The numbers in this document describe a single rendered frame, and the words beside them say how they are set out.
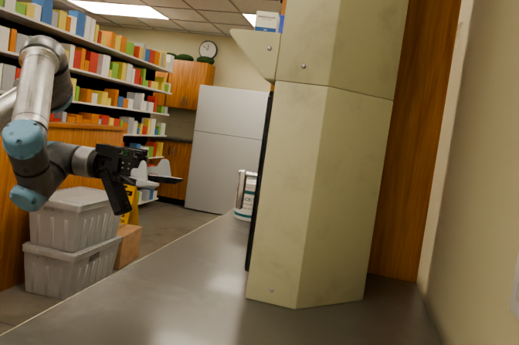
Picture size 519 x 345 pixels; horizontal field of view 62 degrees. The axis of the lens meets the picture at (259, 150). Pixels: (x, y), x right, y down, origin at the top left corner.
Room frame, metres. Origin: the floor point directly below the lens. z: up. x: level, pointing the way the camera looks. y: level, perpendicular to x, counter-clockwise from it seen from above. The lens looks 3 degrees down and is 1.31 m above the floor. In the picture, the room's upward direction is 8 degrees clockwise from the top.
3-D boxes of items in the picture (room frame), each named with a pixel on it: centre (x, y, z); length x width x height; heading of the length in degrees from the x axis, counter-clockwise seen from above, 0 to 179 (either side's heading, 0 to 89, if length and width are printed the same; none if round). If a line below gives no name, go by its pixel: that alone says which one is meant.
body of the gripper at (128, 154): (1.04, 0.33, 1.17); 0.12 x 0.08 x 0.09; 77
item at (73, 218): (3.05, 1.22, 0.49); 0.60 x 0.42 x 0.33; 167
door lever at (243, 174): (0.97, 0.01, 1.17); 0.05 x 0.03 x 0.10; 77
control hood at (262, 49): (1.08, 0.01, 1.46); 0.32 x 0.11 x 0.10; 167
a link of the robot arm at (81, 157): (1.06, 0.41, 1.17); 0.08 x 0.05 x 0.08; 167
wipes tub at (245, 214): (1.72, 0.00, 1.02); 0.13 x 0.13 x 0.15
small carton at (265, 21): (1.01, 0.02, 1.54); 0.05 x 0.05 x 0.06; 84
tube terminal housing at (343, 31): (1.04, -0.17, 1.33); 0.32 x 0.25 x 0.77; 167
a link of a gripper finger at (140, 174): (0.97, 0.25, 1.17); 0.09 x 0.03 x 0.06; 46
